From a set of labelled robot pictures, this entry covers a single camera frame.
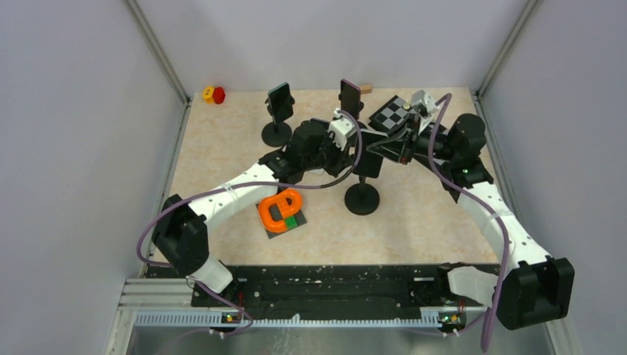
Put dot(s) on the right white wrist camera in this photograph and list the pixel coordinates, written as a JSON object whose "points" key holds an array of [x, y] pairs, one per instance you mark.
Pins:
{"points": [[425, 106]]}

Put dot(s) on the yellow toy block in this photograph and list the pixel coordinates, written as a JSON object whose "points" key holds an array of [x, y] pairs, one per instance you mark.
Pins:
{"points": [[207, 94]]}

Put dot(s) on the grey building baseplate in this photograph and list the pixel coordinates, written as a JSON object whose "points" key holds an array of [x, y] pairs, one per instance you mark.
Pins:
{"points": [[299, 220]]}

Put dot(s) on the red toy block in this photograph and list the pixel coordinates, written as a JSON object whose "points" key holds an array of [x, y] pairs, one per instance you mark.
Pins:
{"points": [[219, 95]]}

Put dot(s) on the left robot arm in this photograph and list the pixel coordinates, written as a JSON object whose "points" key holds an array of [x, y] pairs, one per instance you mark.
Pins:
{"points": [[181, 231]]}

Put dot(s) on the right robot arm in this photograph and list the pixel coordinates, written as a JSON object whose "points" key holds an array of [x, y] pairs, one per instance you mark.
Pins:
{"points": [[531, 286]]}

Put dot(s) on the orange plastic ring toy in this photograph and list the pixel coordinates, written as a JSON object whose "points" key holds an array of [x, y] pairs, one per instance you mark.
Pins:
{"points": [[292, 195]]}

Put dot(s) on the black phone stand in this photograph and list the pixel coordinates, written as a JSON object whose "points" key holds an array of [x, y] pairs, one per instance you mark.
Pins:
{"points": [[276, 135], [360, 117], [362, 198]]}

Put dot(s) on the green building brick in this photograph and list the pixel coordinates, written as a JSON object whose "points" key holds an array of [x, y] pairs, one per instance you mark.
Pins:
{"points": [[291, 223]]}

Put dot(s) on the black phone with purple edge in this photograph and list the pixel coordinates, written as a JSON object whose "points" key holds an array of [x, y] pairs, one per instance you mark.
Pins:
{"points": [[350, 98]]}

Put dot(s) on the black grey chessboard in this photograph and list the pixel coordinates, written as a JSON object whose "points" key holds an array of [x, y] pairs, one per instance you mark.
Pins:
{"points": [[391, 117]]}

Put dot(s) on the teal edged black phone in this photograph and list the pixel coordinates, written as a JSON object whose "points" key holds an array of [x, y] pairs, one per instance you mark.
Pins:
{"points": [[280, 103]]}

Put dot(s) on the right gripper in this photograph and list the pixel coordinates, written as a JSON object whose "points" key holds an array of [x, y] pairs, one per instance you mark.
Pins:
{"points": [[401, 146]]}

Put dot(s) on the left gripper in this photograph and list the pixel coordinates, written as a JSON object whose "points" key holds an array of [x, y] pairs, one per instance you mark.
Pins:
{"points": [[341, 160]]}

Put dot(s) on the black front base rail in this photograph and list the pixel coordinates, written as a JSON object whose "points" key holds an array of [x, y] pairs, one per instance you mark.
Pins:
{"points": [[331, 293]]}

